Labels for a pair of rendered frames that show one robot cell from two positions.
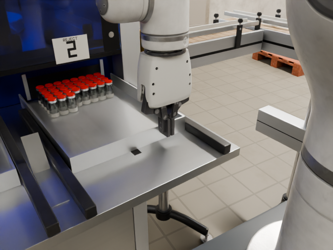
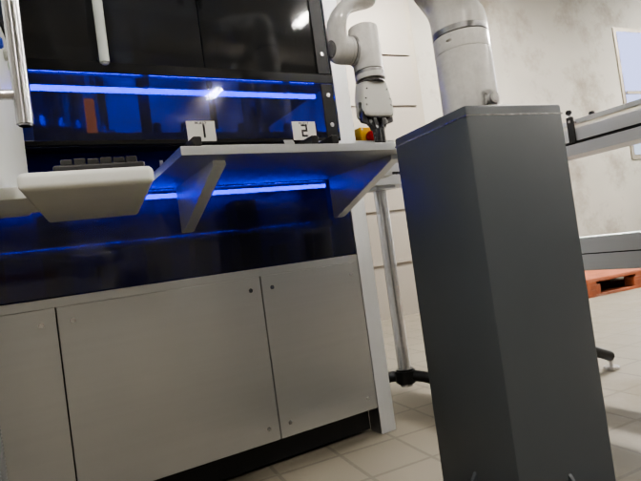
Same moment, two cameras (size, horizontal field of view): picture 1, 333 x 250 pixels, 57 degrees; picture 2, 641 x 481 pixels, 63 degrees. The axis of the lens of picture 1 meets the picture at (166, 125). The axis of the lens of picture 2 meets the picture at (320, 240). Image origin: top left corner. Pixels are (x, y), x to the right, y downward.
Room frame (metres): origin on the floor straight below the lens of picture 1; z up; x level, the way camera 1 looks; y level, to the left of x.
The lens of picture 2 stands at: (-0.92, 0.04, 0.62)
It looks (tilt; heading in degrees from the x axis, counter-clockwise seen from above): 1 degrees up; 6
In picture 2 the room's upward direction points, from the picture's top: 8 degrees counter-clockwise
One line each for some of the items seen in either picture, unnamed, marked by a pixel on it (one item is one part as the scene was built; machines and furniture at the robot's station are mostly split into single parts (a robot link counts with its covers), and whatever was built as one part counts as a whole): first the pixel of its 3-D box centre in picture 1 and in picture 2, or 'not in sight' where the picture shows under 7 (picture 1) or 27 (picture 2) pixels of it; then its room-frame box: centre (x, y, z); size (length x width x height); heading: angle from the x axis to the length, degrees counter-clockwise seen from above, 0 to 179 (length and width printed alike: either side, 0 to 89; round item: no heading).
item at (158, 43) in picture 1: (165, 39); (370, 77); (0.54, 0.00, 1.09); 0.09 x 0.08 x 0.03; 126
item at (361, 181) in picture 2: not in sight; (363, 189); (0.65, 0.07, 0.79); 0.34 x 0.03 x 0.13; 36
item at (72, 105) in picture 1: (72, 102); not in sight; (0.68, 0.23, 0.90); 0.02 x 0.02 x 0.05
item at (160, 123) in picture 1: (159, 121); (374, 132); (0.53, 0.01, 0.93); 0.03 x 0.03 x 0.07; 36
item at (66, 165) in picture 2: not in sight; (100, 184); (0.06, 0.57, 0.82); 0.40 x 0.14 x 0.02; 29
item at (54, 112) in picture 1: (53, 107); not in sight; (0.65, 0.27, 0.90); 0.02 x 0.02 x 0.05
